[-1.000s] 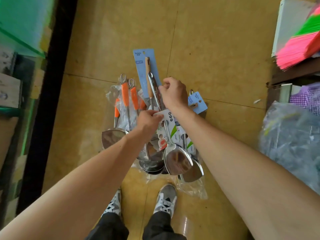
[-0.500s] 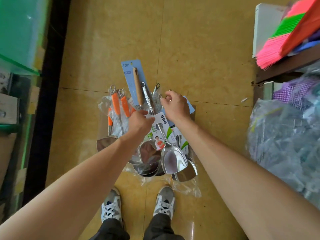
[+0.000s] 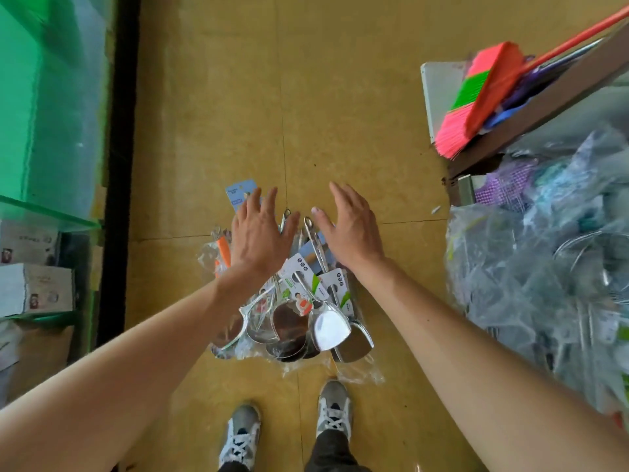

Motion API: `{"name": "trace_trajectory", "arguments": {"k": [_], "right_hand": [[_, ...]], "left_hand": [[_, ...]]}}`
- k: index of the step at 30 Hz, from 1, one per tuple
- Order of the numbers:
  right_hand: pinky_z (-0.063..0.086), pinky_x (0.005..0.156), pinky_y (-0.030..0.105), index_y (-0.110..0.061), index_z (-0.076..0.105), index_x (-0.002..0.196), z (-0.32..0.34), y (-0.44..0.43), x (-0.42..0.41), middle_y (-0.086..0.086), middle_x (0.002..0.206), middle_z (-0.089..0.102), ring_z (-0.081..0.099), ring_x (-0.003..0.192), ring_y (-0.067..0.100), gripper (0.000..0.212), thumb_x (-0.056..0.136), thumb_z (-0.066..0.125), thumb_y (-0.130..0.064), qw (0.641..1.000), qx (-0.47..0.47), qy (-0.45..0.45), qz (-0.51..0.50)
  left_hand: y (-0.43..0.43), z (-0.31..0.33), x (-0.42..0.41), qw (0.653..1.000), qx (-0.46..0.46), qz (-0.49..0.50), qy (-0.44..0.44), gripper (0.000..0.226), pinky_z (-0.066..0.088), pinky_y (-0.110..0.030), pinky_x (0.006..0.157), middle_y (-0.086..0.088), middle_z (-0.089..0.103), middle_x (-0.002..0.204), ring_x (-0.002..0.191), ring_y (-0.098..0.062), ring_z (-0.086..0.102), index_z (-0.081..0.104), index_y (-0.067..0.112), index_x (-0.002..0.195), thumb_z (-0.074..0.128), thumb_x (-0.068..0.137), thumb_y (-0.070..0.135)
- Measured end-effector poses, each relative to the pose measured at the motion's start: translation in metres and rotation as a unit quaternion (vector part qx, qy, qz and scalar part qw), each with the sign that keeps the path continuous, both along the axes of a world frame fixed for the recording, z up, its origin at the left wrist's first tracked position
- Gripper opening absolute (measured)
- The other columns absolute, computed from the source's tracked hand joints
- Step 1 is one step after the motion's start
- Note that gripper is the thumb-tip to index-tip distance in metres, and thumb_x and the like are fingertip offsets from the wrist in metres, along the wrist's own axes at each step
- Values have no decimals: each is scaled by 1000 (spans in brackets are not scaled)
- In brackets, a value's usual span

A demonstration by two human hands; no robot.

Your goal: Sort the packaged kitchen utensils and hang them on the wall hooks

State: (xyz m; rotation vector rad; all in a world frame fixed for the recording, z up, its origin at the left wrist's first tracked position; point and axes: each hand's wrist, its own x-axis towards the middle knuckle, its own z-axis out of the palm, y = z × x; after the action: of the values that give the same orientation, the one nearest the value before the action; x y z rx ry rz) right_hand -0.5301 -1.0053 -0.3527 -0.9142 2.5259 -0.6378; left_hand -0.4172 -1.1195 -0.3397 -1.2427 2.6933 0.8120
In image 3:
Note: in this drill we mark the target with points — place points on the person's right forearm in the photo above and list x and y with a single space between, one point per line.
491 378

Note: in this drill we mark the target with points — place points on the blue card utensil packet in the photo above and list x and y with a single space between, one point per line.
241 191

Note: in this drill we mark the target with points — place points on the black trousers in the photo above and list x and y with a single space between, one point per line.
334 455

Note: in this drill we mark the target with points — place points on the pile of plastic wrapped utensils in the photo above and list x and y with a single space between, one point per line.
541 280

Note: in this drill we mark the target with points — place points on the person's left forearm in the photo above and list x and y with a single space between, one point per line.
128 388

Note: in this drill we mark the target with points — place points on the pile of packaged utensils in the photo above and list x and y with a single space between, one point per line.
329 329

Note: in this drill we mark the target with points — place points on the white printed carton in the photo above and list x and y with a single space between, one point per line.
25 246
34 290

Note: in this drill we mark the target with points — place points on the white flat board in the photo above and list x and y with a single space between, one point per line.
442 93

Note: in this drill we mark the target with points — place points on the person's left hand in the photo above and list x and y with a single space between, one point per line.
257 241

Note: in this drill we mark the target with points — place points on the grey white sneaker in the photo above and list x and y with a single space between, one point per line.
241 435
334 408

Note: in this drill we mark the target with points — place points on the person's right hand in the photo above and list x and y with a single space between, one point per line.
352 236

